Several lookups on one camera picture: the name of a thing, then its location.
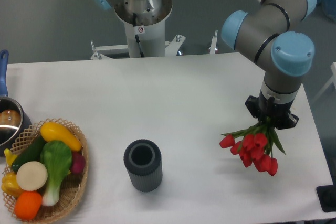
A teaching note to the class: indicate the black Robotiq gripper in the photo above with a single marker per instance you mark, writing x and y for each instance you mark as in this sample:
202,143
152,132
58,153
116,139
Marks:
267,111

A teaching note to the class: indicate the red tulip bouquet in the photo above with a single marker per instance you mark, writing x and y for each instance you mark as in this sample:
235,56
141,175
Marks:
254,146

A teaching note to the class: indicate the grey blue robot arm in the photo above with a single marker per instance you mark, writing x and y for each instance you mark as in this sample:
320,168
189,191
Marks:
265,38

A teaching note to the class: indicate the dark grey ribbed vase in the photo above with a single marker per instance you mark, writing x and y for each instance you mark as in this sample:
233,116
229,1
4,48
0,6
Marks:
143,161

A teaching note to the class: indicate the black device at edge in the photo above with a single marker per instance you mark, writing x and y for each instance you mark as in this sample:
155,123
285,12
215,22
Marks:
326,195

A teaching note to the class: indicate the purple red radish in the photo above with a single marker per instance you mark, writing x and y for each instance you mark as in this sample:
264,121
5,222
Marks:
78,163

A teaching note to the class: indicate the green bok choy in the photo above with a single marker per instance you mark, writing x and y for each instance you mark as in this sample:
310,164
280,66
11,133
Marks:
56,156

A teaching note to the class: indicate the yellow squash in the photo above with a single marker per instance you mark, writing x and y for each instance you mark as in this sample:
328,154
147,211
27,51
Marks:
52,131

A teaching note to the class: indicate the woven wicker basket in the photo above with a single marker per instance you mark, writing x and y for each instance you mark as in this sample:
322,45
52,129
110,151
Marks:
72,188

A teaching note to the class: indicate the dark green cucumber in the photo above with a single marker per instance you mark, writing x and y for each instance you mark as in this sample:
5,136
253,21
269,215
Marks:
31,153

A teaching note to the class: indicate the round white radish slice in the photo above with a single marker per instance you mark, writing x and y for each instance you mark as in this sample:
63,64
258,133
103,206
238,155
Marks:
31,176

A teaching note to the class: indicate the orange fruit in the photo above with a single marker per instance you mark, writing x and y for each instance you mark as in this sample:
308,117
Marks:
28,205

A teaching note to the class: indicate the yellow banana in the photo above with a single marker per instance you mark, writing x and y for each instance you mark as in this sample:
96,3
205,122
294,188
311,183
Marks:
9,156

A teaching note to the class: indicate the yellow bell pepper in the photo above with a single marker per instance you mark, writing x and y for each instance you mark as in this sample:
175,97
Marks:
10,185

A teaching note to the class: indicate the white metal frame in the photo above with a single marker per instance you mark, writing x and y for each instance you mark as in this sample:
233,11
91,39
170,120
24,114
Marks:
330,82

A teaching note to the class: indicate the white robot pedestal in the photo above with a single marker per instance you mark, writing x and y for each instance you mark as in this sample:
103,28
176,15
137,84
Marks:
144,24

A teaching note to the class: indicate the blue handled saucepan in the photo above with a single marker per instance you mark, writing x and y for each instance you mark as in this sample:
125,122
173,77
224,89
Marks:
13,118

